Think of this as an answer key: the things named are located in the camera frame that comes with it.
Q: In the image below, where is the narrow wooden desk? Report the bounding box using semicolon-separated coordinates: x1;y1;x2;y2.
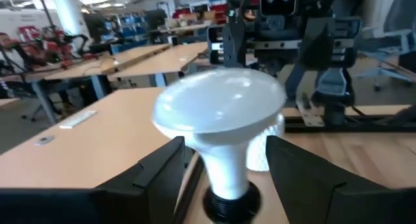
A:
107;42;209;88
0;44;172;85

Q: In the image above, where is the black aluminium table frame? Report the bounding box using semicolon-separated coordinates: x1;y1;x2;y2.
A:
284;113;416;134

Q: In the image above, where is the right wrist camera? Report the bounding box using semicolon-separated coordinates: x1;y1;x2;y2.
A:
259;0;298;17

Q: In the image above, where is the large wooden desk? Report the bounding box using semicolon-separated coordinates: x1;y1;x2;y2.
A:
0;86;196;190

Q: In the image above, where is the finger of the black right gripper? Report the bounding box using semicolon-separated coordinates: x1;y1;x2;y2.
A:
223;0;248;69
300;18;337;71

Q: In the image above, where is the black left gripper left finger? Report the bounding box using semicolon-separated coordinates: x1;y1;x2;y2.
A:
0;135;187;224

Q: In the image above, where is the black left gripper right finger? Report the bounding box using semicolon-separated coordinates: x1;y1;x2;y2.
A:
265;135;416;224

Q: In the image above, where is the white textured cup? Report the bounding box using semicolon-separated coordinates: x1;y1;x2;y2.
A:
246;112;286;173

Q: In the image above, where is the white corner bracket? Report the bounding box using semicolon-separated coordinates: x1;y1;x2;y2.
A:
296;99;326;127

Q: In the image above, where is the white reflector lightbulb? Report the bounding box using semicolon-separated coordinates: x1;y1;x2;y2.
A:
151;68;287;201

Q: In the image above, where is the round desk cable grommet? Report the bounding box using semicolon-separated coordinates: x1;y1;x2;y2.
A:
35;135;55;146

